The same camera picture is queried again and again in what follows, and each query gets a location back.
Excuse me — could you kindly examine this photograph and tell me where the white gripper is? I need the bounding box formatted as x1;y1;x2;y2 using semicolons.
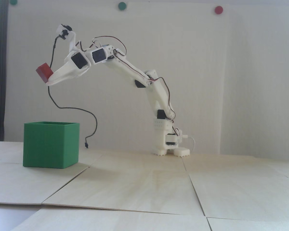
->
47;47;92;85

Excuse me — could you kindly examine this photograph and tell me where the red block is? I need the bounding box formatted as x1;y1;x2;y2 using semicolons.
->
36;63;54;83

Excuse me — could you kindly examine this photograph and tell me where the green box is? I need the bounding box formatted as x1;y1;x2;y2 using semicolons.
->
23;122;80;169

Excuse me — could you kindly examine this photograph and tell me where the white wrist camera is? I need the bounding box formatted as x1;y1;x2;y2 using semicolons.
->
56;24;76;52

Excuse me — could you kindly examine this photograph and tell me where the black window frame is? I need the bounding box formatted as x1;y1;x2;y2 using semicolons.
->
0;0;9;141

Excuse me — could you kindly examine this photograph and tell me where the black camera cable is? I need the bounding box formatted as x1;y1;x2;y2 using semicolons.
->
48;36;98;149

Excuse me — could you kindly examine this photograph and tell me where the white power cable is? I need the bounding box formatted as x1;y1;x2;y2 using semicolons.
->
183;136;195;153

